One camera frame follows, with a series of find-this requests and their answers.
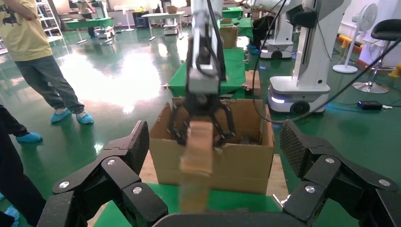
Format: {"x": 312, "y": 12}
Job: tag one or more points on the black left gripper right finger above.
{"x": 338, "y": 185}

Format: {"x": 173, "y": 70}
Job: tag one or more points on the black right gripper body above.
{"x": 202, "y": 105}

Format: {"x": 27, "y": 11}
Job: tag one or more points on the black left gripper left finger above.
{"x": 119, "y": 169}

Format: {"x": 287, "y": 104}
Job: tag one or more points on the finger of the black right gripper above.
{"x": 224, "y": 128}
{"x": 179, "y": 128}

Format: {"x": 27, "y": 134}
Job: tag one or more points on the small taped cardboard box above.
{"x": 197, "y": 156}

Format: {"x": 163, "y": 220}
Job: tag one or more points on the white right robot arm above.
{"x": 200, "y": 18}

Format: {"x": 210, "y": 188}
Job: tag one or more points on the large open brown carton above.
{"x": 244, "y": 169}

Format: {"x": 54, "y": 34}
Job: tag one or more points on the flat brown cardboard piece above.
{"x": 253, "y": 81}

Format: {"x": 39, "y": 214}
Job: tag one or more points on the closed brown carton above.
{"x": 228, "y": 37}

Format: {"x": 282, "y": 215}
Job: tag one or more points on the green table cloth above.
{"x": 228, "y": 200}
{"x": 246, "y": 28}
{"x": 91, "y": 22}
{"x": 233, "y": 72}

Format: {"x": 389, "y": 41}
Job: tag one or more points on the metal binder clip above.
{"x": 245, "y": 86}

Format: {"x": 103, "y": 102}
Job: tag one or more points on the blue shoe cover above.
{"x": 60, "y": 116}
{"x": 84, "y": 119}
{"x": 12, "y": 216}
{"x": 28, "y": 137}

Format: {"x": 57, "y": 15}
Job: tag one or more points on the black power adapter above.
{"x": 369, "y": 105}

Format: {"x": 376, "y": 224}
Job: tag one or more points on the white table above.
{"x": 163, "y": 15}

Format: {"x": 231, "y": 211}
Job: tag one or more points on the person in black trousers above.
{"x": 18, "y": 188}
{"x": 9, "y": 122}

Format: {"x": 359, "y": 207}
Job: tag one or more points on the white wheeled robot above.
{"x": 282, "y": 31}
{"x": 310, "y": 62}

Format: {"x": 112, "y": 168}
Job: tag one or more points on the yellow black floor bumper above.
{"x": 349, "y": 40}

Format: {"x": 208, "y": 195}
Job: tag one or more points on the black bar stool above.
{"x": 387, "y": 29}

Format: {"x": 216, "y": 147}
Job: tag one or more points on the person yellow shirt grey jeans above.
{"x": 25, "y": 34}

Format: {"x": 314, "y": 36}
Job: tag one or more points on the white metal shelf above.
{"x": 47, "y": 18}

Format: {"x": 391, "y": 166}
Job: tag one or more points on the white pedestal fan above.
{"x": 365, "y": 17}

